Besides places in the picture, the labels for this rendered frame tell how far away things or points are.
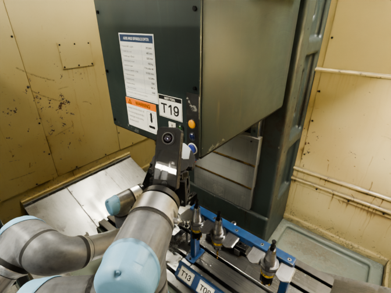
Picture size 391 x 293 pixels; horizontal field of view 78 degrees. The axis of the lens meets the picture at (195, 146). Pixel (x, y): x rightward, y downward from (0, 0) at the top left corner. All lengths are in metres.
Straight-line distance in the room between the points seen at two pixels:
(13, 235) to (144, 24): 0.69
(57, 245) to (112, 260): 0.48
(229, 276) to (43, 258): 0.83
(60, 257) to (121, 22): 0.69
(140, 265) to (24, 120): 1.60
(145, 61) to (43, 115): 1.20
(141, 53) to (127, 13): 0.11
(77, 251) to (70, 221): 1.16
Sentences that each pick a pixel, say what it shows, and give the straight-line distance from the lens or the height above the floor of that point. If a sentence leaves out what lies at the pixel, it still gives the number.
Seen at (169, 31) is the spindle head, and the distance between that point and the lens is 0.70.
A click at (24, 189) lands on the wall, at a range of 2.00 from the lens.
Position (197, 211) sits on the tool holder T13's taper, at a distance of 1.03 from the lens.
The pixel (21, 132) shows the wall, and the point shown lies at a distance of 1.86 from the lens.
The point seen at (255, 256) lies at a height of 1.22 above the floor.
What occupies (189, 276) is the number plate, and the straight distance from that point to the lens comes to 1.25.
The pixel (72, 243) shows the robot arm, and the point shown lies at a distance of 0.81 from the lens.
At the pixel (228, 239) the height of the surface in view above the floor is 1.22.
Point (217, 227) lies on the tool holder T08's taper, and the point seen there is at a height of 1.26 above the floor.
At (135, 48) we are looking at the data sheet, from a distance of 0.81.
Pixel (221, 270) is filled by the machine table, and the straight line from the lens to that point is 1.33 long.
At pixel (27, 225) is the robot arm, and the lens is 0.87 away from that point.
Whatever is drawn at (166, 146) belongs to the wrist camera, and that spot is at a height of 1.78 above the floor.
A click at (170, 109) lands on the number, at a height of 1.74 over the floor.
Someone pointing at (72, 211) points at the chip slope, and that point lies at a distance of 2.00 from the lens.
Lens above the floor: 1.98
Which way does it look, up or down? 27 degrees down
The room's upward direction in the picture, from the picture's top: straight up
